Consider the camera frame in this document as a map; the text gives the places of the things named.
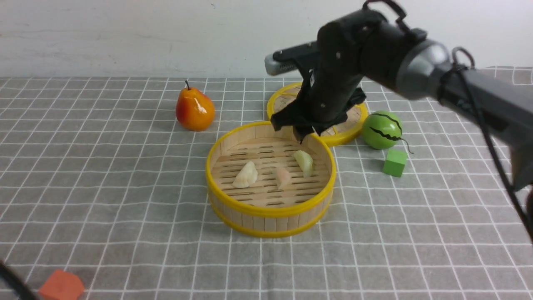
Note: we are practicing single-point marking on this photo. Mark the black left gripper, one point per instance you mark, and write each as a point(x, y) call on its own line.
point(331, 89)

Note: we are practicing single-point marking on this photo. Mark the pale green toy dumpling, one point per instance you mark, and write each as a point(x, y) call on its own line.
point(305, 162)

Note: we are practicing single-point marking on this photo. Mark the pink toy dumpling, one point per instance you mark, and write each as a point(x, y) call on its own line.
point(282, 177)

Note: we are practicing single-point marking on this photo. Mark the white toy dumpling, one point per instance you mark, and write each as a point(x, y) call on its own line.
point(247, 176)

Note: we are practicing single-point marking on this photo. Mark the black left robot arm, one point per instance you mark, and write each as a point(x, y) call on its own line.
point(363, 44)

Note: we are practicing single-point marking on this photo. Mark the woven bamboo steamer lid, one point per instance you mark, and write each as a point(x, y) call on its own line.
point(341, 134)

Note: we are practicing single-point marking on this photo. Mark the bamboo steamer tray yellow rim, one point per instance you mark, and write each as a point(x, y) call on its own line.
point(262, 210)

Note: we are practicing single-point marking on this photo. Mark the green toy watermelon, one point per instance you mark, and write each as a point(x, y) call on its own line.
point(382, 130)

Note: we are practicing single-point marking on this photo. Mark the green foam cube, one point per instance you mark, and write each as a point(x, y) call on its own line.
point(395, 162)

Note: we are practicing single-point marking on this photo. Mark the orange red toy pear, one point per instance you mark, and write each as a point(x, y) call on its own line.
point(194, 110)

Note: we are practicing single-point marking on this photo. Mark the grey checkered tablecloth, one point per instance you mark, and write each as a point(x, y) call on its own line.
point(98, 179)

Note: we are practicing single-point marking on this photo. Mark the orange foam cube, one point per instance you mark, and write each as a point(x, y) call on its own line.
point(61, 285)

